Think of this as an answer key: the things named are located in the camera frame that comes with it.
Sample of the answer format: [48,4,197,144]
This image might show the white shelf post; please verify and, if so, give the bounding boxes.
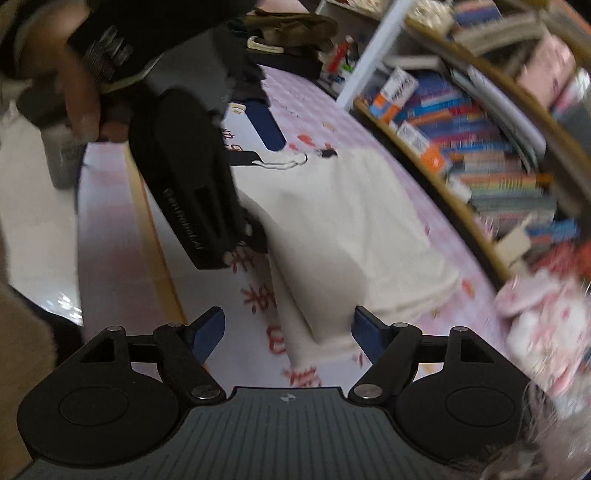
[337,0,414,109]

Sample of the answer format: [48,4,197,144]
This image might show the person's beige fuzzy coat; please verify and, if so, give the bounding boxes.
[0,222,61,480]

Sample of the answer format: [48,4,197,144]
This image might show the black case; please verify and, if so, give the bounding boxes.
[249,46,322,81]

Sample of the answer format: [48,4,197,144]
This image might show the row of colourful books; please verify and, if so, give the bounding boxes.
[365,69,583,241]

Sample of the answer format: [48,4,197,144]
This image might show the black strap with white cord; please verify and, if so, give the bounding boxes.
[225,150,309,171]

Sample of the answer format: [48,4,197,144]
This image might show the wooden bookshelf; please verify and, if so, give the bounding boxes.
[353,0,591,289]

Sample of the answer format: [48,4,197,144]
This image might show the pink plush toy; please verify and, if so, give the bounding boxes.
[496,270,591,398]

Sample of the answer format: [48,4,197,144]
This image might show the beige pen holder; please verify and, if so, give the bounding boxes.
[496,215,532,268]

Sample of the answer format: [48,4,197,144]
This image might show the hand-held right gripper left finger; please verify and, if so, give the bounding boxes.
[69,306,227,406]

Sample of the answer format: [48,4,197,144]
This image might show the person's left hand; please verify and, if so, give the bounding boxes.
[18,7,132,144]

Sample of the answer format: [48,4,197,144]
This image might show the tall white orange box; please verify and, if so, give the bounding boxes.
[369,67,419,123]

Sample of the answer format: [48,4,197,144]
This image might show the dark blue case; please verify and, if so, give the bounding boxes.
[244,100,286,152]

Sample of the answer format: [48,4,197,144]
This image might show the pink box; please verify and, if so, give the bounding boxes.
[517,32,578,102]

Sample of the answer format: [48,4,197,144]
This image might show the long white orange box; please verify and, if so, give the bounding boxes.
[396,121,451,174]

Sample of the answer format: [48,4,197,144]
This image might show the brown bag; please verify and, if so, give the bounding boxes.
[245,7,340,54]

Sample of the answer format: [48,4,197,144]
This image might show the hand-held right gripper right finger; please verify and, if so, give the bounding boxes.
[347,305,527,402]

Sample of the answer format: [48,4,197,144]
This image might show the pink checkered bedsheet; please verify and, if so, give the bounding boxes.
[76,65,532,402]

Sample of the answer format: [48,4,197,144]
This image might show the cream sweater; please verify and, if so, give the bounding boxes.
[231,150,462,365]

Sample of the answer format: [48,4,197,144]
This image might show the red bottle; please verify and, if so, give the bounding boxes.
[330,37,355,77]

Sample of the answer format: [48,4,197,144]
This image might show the stack of lying books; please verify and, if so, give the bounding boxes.
[416,0,546,52]

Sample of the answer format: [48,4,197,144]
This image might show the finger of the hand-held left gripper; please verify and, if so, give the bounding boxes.
[239,208,269,254]

